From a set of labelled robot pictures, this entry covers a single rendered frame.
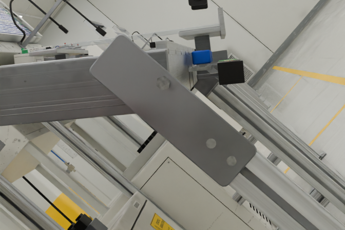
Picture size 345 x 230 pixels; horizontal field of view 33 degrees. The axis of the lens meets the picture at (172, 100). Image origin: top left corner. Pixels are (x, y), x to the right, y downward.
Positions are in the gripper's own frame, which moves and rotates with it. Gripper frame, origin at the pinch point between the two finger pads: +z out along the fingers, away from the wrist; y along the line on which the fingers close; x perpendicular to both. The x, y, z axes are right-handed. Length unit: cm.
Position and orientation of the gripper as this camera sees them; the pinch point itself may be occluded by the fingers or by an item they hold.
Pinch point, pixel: (198, 2)
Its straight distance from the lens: 106.9
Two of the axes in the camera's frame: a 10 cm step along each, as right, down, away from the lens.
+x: -9.9, 0.9, 0.9
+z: 1.0, 9.9, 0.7
